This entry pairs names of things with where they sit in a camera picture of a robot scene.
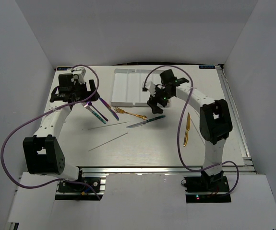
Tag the gold ornate fork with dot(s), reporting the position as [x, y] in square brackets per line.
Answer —
[121, 111]

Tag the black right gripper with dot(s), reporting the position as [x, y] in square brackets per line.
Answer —
[153, 100]

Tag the purple iridescent knife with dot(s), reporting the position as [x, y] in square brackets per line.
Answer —
[109, 108]

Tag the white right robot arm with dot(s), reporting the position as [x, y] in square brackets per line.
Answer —
[215, 122]

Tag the gold knife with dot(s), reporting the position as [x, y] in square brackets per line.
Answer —
[188, 124]

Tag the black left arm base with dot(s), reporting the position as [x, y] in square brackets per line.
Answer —
[90, 188]

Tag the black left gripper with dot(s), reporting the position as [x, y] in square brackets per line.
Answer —
[87, 93]

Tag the silver fork teal handle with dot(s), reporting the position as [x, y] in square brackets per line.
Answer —
[86, 106]

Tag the white divided cutlery tray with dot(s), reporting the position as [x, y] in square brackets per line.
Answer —
[127, 87]

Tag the silver knife teal handle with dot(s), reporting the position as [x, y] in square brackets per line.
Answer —
[146, 121]

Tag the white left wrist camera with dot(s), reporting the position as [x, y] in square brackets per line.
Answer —
[78, 75]

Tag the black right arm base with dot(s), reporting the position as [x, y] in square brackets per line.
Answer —
[197, 192]

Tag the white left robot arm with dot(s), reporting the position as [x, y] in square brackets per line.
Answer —
[42, 151]

